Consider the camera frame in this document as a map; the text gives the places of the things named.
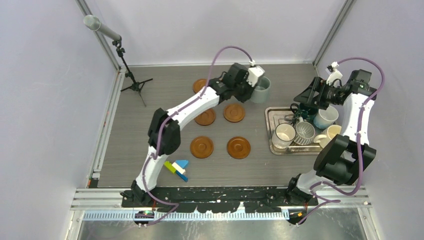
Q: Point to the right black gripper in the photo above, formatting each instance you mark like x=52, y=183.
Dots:
x=319, y=85

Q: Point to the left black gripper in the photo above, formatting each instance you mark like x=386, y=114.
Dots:
x=242, y=98

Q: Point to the wooden coaster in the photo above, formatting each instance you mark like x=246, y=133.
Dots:
x=234, y=113
x=238, y=147
x=206, y=118
x=198, y=85
x=201, y=147

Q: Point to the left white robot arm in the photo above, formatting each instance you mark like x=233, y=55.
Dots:
x=165, y=128

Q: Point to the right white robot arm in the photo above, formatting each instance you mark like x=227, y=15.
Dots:
x=341, y=163

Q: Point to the ribbed grey cup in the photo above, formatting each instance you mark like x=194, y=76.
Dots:
x=305, y=132

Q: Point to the ribbed clear glass cup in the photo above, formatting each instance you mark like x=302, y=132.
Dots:
x=283, y=135

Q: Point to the dark teal mug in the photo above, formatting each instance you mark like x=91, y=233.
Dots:
x=303, y=111

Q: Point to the white mug blue outside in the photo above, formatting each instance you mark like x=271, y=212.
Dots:
x=325, y=117

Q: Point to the cream mug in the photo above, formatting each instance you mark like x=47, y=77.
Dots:
x=327, y=135

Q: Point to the metal tray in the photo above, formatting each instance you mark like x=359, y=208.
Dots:
x=279, y=115

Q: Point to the black microphone tripod stand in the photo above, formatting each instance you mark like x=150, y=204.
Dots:
x=136, y=86

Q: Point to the coloured toy brick stack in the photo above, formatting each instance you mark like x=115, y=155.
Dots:
x=178, y=167

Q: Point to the grey microphone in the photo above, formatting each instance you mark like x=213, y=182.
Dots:
x=94, y=24

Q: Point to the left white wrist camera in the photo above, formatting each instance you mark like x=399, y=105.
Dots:
x=255, y=72

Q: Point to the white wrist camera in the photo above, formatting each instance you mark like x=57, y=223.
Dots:
x=255, y=72
x=333, y=73

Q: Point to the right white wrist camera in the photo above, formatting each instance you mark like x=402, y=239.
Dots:
x=333, y=73

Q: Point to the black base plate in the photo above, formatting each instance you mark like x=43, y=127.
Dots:
x=255, y=199

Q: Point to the aluminium frame rail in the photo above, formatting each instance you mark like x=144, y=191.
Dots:
x=106, y=205

